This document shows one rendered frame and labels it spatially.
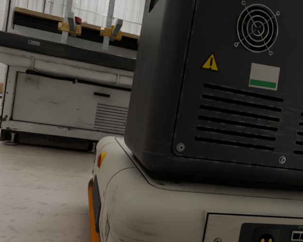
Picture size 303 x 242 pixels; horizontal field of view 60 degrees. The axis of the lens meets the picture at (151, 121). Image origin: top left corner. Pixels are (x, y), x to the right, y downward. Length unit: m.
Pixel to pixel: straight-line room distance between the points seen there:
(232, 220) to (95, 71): 1.46
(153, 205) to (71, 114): 1.63
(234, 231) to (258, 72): 0.27
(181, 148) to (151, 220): 0.13
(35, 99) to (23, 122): 0.18
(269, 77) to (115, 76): 1.34
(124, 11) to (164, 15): 8.97
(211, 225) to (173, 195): 0.07
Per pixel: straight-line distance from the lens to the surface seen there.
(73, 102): 1.98
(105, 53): 1.73
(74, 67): 1.76
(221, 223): 0.42
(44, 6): 2.96
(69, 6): 1.81
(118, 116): 2.00
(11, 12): 1.83
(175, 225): 0.40
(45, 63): 1.77
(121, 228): 0.40
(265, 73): 0.52
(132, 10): 9.47
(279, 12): 0.56
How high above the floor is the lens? 0.41
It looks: 3 degrees down
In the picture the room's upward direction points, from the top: 9 degrees clockwise
